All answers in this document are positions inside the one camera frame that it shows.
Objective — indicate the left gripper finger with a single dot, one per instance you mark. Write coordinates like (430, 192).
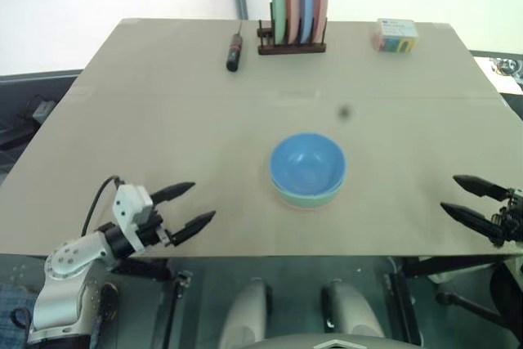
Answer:
(173, 191)
(192, 228)

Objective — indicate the grey robot torso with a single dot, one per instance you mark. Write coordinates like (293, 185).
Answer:
(335, 343)

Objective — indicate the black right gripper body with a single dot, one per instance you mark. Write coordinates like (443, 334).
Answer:
(514, 218)

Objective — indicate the dark wooden plate rack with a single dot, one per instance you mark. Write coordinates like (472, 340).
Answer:
(286, 49)

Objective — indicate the salmon pink plate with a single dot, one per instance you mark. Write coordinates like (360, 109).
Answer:
(291, 1)

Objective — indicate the small grey box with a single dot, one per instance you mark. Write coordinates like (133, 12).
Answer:
(43, 109)

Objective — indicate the blue bowl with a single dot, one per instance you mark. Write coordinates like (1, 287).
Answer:
(306, 163)

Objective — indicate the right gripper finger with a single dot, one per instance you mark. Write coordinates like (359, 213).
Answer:
(474, 220)
(482, 187)

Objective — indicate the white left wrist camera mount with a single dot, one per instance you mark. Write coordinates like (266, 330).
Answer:
(128, 210)

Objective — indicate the green bowl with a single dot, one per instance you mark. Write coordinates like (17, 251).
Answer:
(304, 200)

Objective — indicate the black table leg strut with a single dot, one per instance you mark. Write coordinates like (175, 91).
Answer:
(402, 304)
(180, 300)

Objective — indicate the green plate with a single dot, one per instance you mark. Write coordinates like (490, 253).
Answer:
(278, 1)

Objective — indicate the blue plate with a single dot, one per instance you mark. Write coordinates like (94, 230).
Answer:
(305, 1)

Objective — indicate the black chair base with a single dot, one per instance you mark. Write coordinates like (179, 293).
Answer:
(482, 304)

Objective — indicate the clear box of coloured items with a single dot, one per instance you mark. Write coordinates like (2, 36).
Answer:
(394, 36)

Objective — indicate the black table frame bar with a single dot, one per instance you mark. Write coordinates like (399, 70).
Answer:
(453, 267)

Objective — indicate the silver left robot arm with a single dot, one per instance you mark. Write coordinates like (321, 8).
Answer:
(69, 259)

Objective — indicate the black cylinder with red band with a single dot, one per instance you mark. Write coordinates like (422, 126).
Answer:
(234, 50)

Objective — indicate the grey rounded robot leg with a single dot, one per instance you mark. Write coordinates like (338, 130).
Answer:
(351, 312)
(245, 312)

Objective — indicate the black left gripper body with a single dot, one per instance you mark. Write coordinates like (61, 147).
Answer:
(153, 230)

